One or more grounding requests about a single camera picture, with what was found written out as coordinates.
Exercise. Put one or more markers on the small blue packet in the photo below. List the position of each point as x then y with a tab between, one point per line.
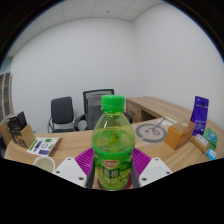
211	154

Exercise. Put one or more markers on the brown and black cardboard box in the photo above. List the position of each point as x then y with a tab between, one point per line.
20	131

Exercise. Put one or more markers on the grey mesh office chair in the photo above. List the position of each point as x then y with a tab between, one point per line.
95	106

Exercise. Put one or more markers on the green packet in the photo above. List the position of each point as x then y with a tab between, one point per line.
210	136

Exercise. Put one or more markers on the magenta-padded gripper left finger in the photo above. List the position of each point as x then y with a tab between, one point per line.
70	170

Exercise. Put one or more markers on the black office chair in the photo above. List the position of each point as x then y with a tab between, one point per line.
62	111

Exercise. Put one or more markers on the flat round red coaster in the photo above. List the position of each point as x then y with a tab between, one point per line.
129	186

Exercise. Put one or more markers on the wooden side desk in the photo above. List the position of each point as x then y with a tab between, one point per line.
146	105

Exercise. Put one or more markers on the wooden shelf cabinet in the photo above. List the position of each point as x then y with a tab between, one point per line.
5	96

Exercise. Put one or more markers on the orange cardboard box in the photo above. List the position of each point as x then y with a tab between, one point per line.
178	135

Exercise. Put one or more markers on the purple standing pouch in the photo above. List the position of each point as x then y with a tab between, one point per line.
200	115

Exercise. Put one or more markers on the green drink bottle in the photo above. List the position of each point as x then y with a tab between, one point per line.
112	150

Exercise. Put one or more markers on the white and brown mug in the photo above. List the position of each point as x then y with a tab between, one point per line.
44	164

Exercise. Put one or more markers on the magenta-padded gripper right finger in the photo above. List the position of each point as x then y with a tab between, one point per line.
154	170

